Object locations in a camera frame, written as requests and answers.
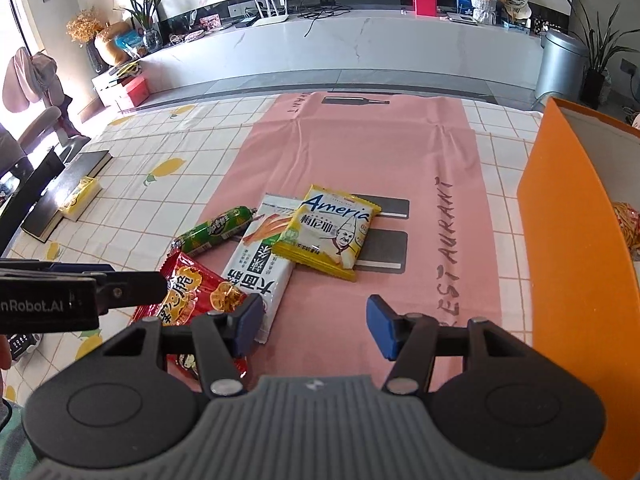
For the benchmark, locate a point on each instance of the red storage box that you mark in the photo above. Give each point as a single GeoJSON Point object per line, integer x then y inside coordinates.
{"type": "Point", "coordinates": [134, 92]}

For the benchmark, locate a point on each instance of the checkered lemon tablecloth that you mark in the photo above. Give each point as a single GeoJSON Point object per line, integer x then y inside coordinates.
{"type": "Point", "coordinates": [150, 200]}

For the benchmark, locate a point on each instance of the black book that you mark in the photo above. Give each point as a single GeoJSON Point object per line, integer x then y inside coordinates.
{"type": "Point", "coordinates": [55, 195]}

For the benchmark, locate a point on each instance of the white fish stick packet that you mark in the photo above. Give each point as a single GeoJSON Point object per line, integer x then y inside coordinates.
{"type": "Point", "coordinates": [260, 270]}

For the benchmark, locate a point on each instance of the blue tissue pack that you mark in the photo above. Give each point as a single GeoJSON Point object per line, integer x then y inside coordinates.
{"type": "Point", "coordinates": [129, 41]}

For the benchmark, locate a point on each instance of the orange round vase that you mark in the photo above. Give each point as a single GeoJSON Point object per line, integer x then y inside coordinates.
{"type": "Point", "coordinates": [112, 45]}

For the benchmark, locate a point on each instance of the white flat scale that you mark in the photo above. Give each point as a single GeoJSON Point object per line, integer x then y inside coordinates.
{"type": "Point", "coordinates": [462, 16]}

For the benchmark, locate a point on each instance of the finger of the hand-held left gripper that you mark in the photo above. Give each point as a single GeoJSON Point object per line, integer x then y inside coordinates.
{"type": "Point", "coordinates": [135, 287]}
{"type": "Point", "coordinates": [82, 268]}

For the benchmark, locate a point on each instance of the red cartoon snack packet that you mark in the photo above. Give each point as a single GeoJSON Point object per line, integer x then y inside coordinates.
{"type": "Point", "coordinates": [200, 290]}

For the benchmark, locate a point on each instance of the small yellow box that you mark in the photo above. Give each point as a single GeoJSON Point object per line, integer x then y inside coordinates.
{"type": "Point", "coordinates": [80, 200]}

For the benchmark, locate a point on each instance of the white router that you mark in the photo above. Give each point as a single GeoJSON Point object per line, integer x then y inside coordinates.
{"type": "Point", "coordinates": [270, 17]}

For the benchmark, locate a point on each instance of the green plant in glass vase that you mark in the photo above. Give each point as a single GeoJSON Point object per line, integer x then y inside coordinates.
{"type": "Point", "coordinates": [145, 15]}

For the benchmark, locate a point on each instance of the small photo frame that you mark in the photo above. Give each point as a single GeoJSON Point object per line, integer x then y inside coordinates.
{"type": "Point", "coordinates": [210, 22]}

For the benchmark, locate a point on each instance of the pink square box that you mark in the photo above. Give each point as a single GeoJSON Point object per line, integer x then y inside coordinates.
{"type": "Point", "coordinates": [424, 4]}

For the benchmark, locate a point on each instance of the white marble TV cabinet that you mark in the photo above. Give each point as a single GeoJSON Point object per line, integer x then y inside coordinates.
{"type": "Point", "coordinates": [350, 55]}

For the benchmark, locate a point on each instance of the dried yellow flowers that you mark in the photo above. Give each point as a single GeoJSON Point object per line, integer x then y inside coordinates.
{"type": "Point", "coordinates": [84, 25]}

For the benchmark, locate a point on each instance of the green sausage stick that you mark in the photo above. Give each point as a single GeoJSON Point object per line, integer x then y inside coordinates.
{"type": "Point", "coordinates": [210, 232]}

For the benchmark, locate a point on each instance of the orange-red noodle snack packet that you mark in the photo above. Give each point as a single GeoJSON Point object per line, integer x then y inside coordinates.
{"type": "Point", "coordinates": [627, 225]}

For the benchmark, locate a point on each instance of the teal striped clothing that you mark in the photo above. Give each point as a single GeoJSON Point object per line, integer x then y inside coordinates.
{"type": "Point", "coordinates": [12, 435]}

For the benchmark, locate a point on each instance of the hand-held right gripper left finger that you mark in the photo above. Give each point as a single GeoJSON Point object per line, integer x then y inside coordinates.
{"type": "Point", "coordinates": [250, 320]}

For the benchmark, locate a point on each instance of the silver trash can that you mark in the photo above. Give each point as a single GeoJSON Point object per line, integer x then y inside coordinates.
{"type": "Point", "coordinates": [560, 65]}

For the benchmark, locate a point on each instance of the grey chair with pink clothes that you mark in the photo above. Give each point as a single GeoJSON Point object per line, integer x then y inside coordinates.
{"type": "Point", "coordinates": [35, 90]}

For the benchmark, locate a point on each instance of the long-leaf potted plant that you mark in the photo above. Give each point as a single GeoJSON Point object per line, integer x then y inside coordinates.
{"type": "Point", "coordinates": [597, 60]}

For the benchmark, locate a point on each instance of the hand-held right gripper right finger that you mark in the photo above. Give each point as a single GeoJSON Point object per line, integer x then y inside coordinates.
{"type": "Point", "coordinates": [382, 327]}

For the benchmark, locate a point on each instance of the orange cardboard box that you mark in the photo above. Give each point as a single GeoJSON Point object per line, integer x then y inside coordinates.
{"type": "Point", "coordinates": [565, 240]}

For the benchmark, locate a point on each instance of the pink printed mat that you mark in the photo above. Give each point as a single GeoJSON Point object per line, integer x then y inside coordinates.
{"type": "Point", "coordinates": [350, 160]}

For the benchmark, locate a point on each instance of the yellow snack packet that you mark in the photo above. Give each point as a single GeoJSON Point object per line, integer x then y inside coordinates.
{"type": "Point", "coordinates": [325, 230]}

